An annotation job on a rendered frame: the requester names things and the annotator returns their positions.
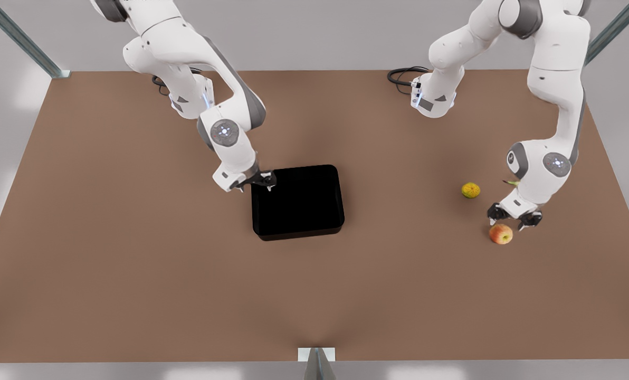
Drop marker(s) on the yellow-green orange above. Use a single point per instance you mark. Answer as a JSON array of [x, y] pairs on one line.
[[470, 190]]

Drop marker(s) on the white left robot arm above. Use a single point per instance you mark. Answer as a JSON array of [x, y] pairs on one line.
[[554, 47]]

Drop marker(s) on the black rectangular tray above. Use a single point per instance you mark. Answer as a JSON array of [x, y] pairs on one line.
[[297, 203]]

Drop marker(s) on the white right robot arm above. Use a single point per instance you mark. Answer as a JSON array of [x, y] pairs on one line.
[[188, 47]]

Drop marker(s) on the red-yellow apple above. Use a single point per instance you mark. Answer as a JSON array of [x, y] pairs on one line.
[[501, 234]]

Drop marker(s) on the silver frame post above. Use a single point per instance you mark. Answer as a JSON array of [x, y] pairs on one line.
[[612, 29], [21, 39], [317, 364]]

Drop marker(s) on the small green fruit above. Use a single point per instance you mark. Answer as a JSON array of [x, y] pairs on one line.
[[513, 182]]

